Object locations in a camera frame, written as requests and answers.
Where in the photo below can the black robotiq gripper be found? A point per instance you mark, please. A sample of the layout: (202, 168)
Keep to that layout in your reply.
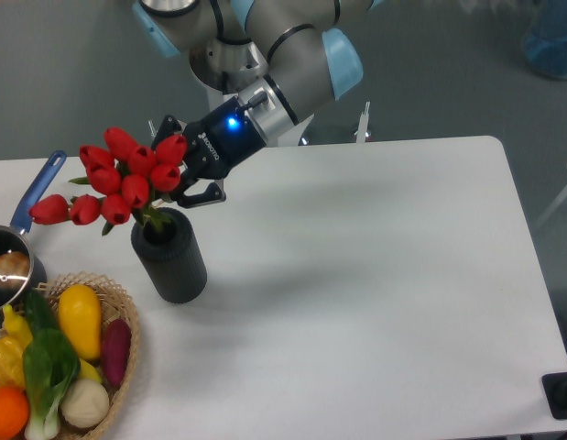
(215, 144)

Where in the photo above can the yellow squash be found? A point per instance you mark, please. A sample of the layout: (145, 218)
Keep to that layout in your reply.
(80, 319)

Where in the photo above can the black device at table edge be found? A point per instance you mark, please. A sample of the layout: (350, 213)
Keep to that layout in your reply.
(555, 387)

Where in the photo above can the small yellow pepper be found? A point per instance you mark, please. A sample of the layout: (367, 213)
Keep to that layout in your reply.
(16, 326)

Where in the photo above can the white garlic bulb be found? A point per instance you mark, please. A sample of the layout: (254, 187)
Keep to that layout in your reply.
(85, 404)

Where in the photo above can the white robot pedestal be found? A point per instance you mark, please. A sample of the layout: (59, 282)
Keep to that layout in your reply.
(227, 71)

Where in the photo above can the green bok choy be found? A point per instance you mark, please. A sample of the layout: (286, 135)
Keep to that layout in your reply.
(50, 365)

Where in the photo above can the blue translucent bag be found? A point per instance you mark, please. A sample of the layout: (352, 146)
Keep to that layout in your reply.
(544, 45)

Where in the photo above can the dark grey ribbed vase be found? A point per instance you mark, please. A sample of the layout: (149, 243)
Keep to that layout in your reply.
(171, 257)

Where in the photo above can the orange fruit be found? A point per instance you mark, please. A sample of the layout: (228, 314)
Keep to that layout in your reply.
(14, 411)

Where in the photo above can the woven wicker basket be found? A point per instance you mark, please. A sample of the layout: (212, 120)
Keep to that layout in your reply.
(115, 303)

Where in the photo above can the red tulip bouquet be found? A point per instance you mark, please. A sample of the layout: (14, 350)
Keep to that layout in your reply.
(127, 178)

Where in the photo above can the purple eggplant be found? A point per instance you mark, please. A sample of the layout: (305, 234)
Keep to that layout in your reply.
(115, 351)

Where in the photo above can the white chair frame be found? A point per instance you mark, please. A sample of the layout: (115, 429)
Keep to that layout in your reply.
(552, 207)

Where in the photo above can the dark green cucumber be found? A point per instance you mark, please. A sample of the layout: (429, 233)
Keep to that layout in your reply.
(38, 313)

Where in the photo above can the bread roll in pan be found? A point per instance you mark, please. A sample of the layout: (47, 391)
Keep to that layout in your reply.
(14, 269)

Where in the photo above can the blue handled saucepan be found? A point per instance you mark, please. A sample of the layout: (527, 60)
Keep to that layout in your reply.
(13, 237)

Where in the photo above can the yellow banana piece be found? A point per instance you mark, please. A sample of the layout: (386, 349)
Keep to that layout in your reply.
(89, 372)

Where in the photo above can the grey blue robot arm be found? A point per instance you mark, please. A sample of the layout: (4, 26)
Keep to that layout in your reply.
(310, 60)

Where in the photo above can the yellow bell pepper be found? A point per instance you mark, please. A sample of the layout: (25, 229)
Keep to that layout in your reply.
(11, 363)

